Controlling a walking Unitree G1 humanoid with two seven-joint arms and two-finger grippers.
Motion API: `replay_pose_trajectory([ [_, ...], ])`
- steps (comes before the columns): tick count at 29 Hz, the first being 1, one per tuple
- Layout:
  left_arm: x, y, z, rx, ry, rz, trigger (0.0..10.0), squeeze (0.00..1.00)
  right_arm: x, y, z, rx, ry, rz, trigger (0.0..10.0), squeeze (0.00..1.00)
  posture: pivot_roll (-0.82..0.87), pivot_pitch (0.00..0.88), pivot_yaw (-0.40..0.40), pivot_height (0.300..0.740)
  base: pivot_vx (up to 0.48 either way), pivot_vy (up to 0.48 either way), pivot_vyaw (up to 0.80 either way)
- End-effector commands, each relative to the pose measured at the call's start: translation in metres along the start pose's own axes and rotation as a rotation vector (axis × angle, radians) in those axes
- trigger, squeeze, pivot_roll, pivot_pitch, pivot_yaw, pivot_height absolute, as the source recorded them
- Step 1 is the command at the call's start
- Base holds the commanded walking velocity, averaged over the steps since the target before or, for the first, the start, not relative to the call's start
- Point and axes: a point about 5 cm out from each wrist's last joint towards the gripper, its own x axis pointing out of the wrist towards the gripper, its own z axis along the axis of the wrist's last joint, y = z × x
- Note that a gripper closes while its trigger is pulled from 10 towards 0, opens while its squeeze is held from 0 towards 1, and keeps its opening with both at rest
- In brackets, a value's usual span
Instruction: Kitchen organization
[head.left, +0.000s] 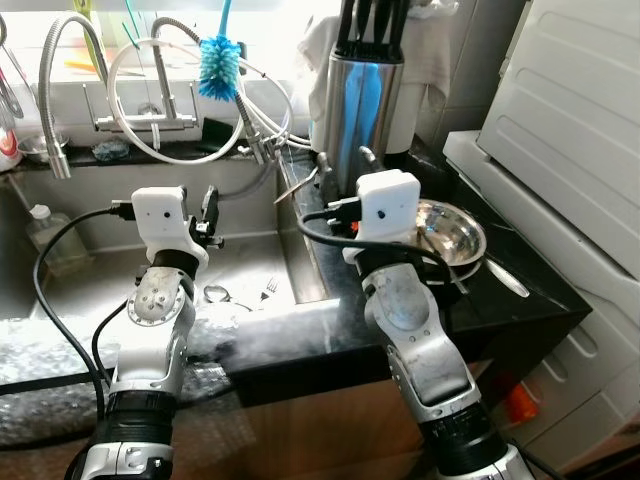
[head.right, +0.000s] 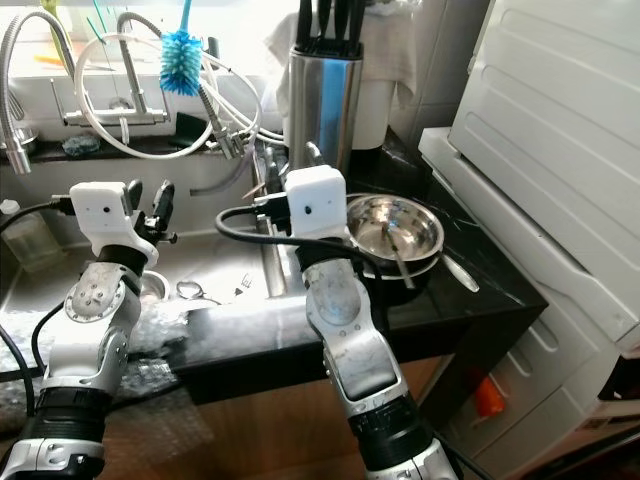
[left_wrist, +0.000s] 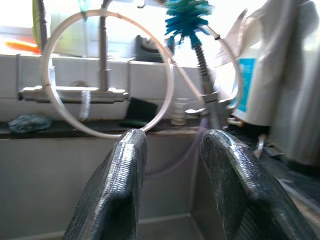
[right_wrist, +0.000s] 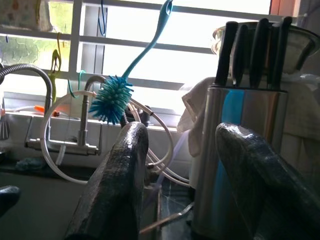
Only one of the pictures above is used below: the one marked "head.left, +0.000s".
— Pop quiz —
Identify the wooden base cabinet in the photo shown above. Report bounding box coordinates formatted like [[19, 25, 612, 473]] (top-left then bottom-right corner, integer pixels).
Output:
[[165, 350, 471, 480]]

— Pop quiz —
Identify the stainless steel sink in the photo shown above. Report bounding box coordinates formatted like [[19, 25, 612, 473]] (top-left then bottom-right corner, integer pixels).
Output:
[[0, 155, 329, 323]]

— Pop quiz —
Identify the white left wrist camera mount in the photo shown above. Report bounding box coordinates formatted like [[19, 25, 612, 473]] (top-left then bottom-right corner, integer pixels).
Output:
[[132, 187, 211, 266]]

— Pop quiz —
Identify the steel spoon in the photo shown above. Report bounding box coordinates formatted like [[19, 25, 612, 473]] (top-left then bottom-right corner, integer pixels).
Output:
[[485, 262, 531, 299]]

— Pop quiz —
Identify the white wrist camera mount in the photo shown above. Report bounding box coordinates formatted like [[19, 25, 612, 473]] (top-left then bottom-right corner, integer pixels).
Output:
[[132, 187, 211, 266], [355, 170, 421, 246]]

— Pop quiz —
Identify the white countertop dish appliance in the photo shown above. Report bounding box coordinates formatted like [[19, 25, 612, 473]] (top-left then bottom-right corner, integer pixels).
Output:
[[443, 0, 640, 301]]

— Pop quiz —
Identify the small orange object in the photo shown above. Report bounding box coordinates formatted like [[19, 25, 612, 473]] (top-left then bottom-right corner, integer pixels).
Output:
[[503, 380, 541, 426]]

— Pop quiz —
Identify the stainless steel knife block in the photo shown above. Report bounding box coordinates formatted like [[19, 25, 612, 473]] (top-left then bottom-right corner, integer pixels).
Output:
[[322, 0, 406, 196]]

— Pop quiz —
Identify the steel spring hose faucet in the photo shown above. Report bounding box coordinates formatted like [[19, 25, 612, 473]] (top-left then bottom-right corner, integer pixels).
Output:
[[38, 12, 111, 181]]

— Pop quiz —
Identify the white cloth towel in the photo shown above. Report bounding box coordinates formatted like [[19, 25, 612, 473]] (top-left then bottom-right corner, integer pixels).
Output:
[[300, 15, 451, 111]]

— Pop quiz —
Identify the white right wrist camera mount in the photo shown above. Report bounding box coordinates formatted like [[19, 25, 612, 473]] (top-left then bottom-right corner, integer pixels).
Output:
[[355, 170, 421, 246]]

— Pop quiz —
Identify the clear plastic bottle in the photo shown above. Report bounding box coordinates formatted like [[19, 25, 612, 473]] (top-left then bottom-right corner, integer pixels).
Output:
[[25, 203, 91, 276]]

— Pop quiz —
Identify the translucent grey hose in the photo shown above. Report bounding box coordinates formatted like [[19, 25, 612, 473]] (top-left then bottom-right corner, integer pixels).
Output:
[[215, 160, 286, 206]]

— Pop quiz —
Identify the white looped hose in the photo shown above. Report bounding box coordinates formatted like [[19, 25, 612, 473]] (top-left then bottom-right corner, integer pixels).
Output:
[[105, 35, 301, 166]]

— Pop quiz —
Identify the black sponge holder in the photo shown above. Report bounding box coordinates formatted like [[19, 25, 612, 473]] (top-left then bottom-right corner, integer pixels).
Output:
[[200, 118, 246, 151]]

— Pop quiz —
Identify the stainless steel bowl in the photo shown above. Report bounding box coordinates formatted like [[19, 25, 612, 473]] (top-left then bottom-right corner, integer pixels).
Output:
[[410, 198, 488, 269]]

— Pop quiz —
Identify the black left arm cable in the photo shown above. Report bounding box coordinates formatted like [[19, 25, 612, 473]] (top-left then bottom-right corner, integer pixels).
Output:
[[33, 200, 136, 416]]

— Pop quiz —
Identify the white washing machine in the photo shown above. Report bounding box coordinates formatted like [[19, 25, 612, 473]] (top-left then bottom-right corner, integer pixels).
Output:
[[515, 270, 640, 471]]

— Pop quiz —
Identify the white red soap bottle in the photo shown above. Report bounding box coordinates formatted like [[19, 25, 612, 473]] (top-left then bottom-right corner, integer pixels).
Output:
[[0, 100, 21, 173]]

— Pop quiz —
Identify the blue bottle brush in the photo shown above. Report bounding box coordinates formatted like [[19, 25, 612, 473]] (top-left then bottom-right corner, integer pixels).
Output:
[[197, 0, 243, 103]]

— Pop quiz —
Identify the clear bubble wrap sheet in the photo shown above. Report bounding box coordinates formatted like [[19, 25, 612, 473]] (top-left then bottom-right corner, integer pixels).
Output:
[[0, 300, 251, 446]]

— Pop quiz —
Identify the chrome gooseneck tap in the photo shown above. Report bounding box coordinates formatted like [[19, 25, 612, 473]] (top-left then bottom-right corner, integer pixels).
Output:
[[95, 15, 281, 166]]

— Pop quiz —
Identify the small steel cup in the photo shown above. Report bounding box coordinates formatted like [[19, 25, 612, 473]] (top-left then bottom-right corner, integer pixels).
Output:
[[20, 133, 67, 161]]

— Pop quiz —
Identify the small steel teaspoon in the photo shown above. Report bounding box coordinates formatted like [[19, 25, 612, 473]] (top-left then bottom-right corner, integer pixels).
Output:
[[203, 285, 236, 306]]

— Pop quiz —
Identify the shallow stainless steel plate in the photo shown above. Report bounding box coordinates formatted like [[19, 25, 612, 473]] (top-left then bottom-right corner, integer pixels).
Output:
[[430, 255, 491, 287]]

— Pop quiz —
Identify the dark scrub pad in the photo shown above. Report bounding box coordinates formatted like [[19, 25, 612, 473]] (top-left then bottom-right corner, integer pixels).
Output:
[[93, 140, 131, 163]]

